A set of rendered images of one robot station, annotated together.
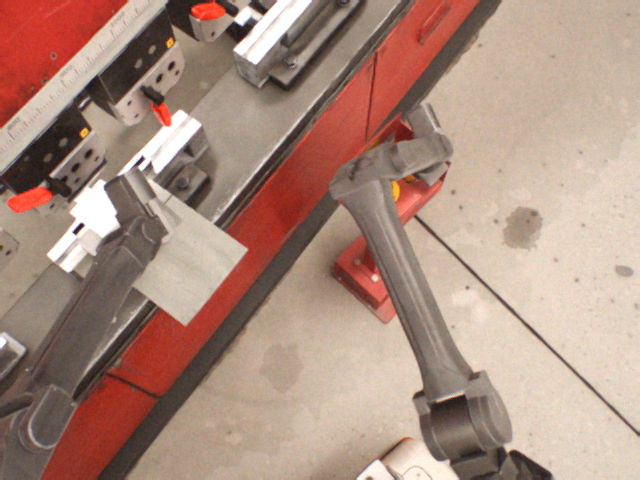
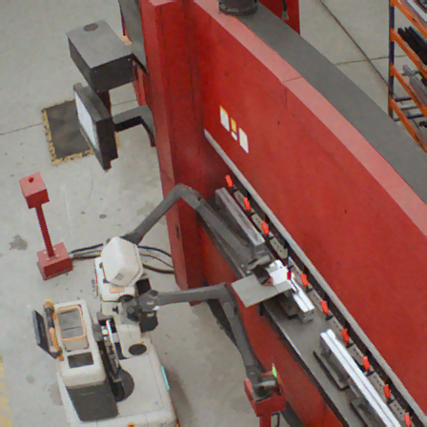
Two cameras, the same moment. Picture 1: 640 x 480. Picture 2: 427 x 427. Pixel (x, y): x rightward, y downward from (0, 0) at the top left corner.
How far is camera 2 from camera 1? 3.58 m
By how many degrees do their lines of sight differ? 58
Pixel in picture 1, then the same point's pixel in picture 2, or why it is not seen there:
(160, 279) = (250, 281)
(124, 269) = (233, 241)
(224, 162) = (294, 325)
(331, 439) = (197, 410)
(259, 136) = (298, 338)
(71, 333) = (214, 217)
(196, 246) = (255, 294)
